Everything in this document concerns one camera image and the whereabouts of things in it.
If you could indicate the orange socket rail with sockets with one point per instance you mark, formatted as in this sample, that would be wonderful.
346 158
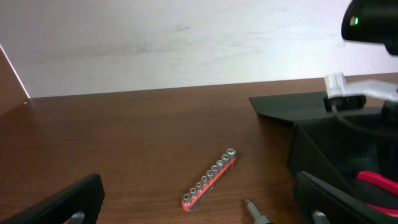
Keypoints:
208 181

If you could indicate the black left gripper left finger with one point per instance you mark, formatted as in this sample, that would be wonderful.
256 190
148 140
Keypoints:
85 196

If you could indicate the yellow black stubby screwdriver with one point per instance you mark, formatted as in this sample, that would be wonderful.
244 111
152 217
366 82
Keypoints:
256 214

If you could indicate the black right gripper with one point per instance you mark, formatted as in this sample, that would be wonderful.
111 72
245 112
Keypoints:
345 103

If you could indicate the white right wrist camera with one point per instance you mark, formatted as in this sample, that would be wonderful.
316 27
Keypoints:
337 86

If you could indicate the black open storage box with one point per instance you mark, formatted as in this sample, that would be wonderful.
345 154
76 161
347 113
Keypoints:
354 151

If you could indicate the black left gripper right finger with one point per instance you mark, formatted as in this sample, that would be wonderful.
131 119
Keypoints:
320 202

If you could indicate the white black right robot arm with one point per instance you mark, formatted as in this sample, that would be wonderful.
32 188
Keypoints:
375 22

